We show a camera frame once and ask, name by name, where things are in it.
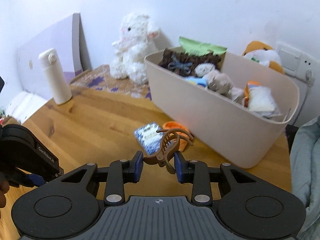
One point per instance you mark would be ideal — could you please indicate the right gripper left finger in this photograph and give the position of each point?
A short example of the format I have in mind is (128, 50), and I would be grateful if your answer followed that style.
(118, 174)

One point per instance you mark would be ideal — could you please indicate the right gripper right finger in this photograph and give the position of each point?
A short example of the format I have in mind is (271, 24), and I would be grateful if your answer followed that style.
(196, 173)

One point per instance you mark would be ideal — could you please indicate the brown hair claw clip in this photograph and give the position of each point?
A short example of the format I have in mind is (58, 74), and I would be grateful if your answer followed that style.
(170, 144)

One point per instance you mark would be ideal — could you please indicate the blue white patterned packet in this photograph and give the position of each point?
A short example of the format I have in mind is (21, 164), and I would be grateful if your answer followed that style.
(149, 138)

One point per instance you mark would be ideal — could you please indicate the beige plastic storage bin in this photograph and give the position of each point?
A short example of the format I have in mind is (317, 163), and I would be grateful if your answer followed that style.
(240, 136)

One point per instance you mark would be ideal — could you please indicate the white thermos bottle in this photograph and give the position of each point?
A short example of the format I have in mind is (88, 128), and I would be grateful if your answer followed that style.
(53, 71)

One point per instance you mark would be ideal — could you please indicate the patterned brown purple mat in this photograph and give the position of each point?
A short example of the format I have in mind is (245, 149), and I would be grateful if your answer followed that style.
(101, 80)

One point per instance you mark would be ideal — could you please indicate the white grey round plush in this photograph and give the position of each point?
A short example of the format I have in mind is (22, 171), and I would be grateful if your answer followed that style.
(203, 69)

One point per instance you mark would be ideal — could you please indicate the white plastic bag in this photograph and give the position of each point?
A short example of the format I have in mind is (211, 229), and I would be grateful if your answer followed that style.
(304, 161)

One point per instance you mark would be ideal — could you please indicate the green snack packet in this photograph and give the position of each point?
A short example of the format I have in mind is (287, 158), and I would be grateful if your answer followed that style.
(200, 48)

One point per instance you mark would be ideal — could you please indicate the purple white board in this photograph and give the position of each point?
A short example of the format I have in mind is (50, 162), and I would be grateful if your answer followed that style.
(58, 43)

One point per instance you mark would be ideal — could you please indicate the orange hamster plush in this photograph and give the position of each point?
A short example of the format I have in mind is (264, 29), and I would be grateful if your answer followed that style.
(263, 54)

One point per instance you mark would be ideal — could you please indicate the white wall socket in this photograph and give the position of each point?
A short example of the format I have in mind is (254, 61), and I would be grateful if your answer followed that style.
(297, 63)

